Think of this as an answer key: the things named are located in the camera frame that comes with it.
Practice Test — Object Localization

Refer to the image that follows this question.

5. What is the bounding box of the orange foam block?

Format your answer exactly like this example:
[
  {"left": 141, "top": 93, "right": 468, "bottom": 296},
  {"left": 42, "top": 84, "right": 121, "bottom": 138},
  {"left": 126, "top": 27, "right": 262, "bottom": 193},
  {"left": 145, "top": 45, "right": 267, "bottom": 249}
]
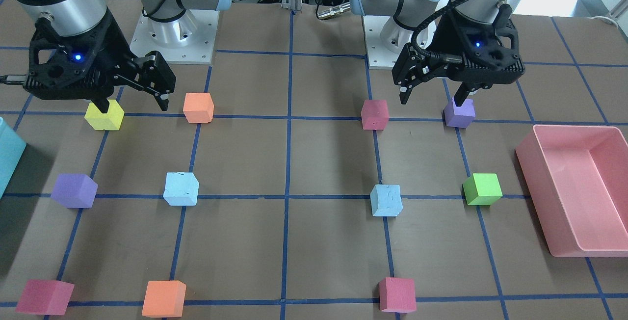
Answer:
[
  {"left": 142, "top": 280, "right": 186, "bottom": 318},
  {"left": 183, "top": 92, "right": 214, "bottom": 124}
]

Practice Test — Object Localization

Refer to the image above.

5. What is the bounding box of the purple foam block upper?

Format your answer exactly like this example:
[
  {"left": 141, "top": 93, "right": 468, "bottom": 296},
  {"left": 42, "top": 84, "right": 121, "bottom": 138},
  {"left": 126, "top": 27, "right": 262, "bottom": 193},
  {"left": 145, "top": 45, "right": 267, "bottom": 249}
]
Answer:
[{"left": 444, "top": 98, "right": 476, "bottom": 129}]

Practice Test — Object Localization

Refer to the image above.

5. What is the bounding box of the red foam block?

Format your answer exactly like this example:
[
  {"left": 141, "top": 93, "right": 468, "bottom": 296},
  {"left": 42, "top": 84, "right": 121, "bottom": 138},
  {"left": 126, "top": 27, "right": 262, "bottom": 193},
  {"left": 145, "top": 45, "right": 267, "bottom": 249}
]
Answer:
[
  {"left": 361, "top": 100, "right": 390, "bottom": 131},
  {"left": 378, "top": 277, "right": 417, "bottom": 314},
  {"left": 15, "top": 279, "right": 75, "bottom": 316}
]

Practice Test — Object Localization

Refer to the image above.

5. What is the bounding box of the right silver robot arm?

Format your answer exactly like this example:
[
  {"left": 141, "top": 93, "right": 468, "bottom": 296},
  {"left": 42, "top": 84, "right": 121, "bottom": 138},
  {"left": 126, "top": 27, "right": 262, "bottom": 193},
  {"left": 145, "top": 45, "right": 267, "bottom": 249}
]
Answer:
[{"left": 1, "top": 0, "right": 232, "bottom": 113}]

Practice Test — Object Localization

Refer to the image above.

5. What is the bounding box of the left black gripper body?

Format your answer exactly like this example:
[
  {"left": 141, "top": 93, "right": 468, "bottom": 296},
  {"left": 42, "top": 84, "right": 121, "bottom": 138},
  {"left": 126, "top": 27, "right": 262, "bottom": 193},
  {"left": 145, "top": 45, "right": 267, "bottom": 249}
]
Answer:
[{"left": 392, "top": 3, "right": 525, "bottom": 90}]

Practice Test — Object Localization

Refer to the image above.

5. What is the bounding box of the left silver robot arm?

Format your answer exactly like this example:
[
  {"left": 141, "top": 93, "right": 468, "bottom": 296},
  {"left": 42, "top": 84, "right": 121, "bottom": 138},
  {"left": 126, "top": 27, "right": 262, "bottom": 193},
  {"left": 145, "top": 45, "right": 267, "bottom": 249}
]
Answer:
[{"left": 350, "top": 0, "right": 525, "bottom": 106}]

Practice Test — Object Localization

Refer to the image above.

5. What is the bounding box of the silver metal connector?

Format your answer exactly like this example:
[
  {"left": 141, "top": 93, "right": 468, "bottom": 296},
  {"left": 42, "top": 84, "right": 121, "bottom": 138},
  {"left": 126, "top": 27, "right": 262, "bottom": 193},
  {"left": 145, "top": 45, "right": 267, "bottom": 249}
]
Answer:
[{"left": 315, "top": 2, "right": 351, "bottom": 21}]

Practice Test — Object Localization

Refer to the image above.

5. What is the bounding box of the cyan plastic bin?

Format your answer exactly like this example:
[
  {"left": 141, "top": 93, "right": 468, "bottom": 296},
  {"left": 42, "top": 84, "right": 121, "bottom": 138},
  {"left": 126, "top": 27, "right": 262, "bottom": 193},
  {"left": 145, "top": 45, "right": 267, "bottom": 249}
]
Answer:
[{"left": 0, "top": 117, "right": 26, "bottom": 198}]

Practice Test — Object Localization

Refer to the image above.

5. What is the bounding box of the black braided cable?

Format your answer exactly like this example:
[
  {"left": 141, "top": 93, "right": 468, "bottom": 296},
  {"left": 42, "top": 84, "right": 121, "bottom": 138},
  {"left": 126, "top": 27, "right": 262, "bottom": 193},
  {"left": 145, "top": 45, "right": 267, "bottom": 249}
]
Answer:
[{"left": 411, "top": 0, "right": 544, "bottom": 57}]

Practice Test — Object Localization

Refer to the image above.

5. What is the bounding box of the green foam block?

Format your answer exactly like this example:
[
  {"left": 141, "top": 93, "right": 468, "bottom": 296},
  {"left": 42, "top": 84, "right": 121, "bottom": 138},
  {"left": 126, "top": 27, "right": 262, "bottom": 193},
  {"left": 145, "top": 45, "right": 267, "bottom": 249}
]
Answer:
[{"left": 462, "top": 173, "right": 503, "bottom": 206}]

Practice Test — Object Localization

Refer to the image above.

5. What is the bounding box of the yellow foam block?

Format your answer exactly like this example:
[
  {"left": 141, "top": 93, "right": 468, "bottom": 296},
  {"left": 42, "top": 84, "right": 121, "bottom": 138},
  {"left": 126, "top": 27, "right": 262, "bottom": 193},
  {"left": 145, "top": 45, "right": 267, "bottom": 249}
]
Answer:
[{"left": 84, "top": 99, "right": 124, "bottom": 131}]

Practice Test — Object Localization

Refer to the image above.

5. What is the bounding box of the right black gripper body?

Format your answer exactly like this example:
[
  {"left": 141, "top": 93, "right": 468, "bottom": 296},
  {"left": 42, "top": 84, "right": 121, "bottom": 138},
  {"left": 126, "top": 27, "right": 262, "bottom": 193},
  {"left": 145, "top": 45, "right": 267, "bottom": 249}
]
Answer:
[{"left": 23, "top": 14, "right": 148, "bottom": 102}]

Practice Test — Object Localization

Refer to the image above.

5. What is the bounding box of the orange foam block lower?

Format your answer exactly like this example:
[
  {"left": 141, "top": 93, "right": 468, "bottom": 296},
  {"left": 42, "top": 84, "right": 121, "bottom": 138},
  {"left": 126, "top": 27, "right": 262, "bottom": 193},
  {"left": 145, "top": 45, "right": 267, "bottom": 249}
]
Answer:
[{"left": 142, "top": 280, "right": 186, "bottom": 318}]

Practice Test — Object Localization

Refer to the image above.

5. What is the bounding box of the pink plastic bin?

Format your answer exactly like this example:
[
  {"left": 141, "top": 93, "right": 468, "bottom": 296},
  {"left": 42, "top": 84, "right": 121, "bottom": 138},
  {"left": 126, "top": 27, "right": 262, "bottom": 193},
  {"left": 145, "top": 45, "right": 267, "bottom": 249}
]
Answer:
[{"left": 516, "top": 125, "right": 628, "bottom": 257}]

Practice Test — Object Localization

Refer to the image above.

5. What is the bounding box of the orange foam block upper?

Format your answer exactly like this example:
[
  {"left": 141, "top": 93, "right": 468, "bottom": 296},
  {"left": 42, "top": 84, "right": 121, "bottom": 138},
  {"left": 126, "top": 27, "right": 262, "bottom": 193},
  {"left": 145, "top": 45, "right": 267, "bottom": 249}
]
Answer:
[{"left": 183, "top": 92, "right": 214, "bottom": 124}]

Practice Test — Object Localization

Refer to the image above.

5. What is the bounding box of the light blue block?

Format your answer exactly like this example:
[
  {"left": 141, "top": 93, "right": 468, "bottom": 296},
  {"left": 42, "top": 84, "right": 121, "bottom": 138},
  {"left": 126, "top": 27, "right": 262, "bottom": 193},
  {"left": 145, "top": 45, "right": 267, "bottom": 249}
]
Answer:
[
  {"left": 163, "top": 172, "right": 199, "bottom": 206},
  {"left": 370, "top": 184, "right": 403, "bottom": 217}
]

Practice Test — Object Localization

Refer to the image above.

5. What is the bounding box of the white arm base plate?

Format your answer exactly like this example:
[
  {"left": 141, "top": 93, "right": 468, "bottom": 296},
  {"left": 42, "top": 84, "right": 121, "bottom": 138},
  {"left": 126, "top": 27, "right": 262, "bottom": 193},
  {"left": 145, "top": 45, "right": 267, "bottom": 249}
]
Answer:
[
  {"left": 363, "top": 16, "right": 413, "bottom": 70},
  {"left": 130, "top": 10, "right": 220, "bottom": 65}
]

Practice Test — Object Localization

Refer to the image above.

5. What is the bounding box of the purple foam block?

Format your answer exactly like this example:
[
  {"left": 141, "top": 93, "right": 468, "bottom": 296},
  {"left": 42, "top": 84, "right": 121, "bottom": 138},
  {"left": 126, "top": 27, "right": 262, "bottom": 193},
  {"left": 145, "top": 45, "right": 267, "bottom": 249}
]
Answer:
[
  {"left": 444, "top": 98, "right": 476, "bottom": 129},
  {"left": 50, "top": 173, "right": 98, "bottom": 209}
]

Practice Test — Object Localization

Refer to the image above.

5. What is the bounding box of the red foam block upper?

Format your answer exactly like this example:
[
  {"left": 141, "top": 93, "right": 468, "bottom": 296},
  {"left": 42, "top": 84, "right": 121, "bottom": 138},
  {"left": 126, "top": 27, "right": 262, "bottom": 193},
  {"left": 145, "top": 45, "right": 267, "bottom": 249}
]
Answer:
[{"left": 361, "top": 100, "right": 390, "bottom": 131}]

